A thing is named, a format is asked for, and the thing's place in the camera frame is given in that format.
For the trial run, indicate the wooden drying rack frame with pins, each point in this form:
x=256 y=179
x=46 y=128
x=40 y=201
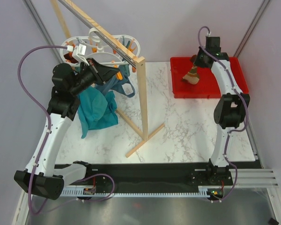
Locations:
x=142 y=88

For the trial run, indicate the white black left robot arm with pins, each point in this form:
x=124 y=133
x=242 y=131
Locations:
x=41 y=177

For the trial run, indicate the teal cloth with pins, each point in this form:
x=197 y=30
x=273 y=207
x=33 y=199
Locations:
x=96 y=111

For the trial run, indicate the teal clothespin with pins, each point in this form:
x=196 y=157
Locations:
x=128 y=45

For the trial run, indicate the white round clip hanger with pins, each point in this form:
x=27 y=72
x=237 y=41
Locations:
x=97 y=49

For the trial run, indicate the orange clothespin holding cloth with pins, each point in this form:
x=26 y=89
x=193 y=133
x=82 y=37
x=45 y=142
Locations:
x=119 y=76

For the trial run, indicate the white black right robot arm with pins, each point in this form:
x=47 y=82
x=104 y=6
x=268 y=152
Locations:
x=230 y=112

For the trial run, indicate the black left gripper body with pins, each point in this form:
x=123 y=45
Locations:
x=92 y=73

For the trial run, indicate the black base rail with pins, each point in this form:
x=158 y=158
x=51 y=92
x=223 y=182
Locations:
x=154 y=177

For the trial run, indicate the red plastic bin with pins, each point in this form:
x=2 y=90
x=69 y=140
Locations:
x=207 y=87

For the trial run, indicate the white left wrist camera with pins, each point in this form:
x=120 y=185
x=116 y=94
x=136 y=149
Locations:
x=78 y=52

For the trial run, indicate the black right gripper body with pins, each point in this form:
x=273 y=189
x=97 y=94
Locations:
x=199 y=60

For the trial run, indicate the white slotted cable duct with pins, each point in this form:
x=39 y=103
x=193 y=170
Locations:
x=88 y=191

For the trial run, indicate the orange clothespin top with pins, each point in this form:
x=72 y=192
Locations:
x=132 y=49

